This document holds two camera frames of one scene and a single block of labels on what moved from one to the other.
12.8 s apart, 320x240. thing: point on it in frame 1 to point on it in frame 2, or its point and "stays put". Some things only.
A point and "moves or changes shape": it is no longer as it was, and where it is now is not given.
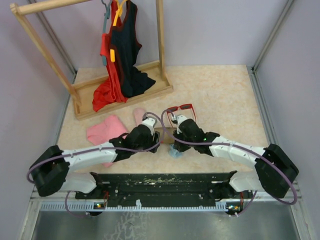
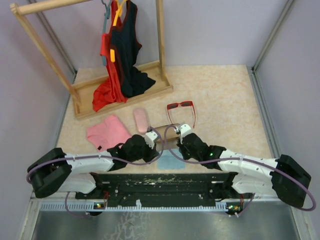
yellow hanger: (118, 13) stays put
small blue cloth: (174, 152) to (168, 160)
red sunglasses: (182, 106) moves or changes shape
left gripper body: (152, 143) to (146, 152)
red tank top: (110, 90) stays put
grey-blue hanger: (107, 16) stays put
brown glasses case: (166, 135) stays put
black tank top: (125, 41) stays put
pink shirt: (100, 133) stays put
